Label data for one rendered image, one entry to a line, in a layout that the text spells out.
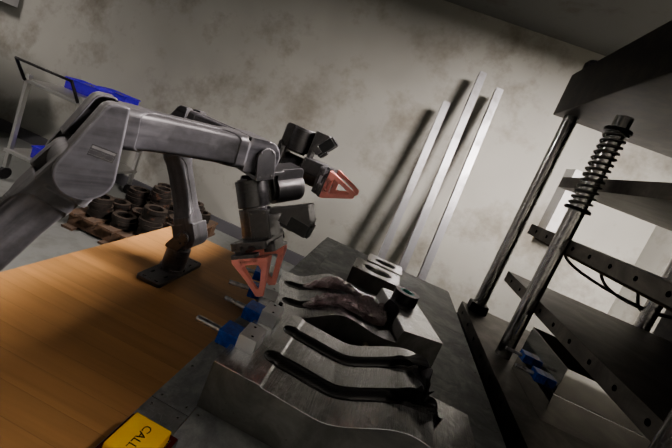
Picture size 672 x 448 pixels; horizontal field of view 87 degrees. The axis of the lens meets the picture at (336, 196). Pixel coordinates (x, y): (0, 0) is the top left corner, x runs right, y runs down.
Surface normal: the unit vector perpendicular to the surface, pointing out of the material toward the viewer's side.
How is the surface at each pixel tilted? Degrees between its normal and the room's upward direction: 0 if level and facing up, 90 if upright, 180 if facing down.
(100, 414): 0
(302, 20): 90
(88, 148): 90
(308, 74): 90
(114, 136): 90
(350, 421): 26
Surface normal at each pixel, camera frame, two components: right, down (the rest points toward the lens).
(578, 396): -0.18, 0.07
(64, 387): 0.37, -0.92
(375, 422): -0.08, -0.99
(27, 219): 0.55, 0.42
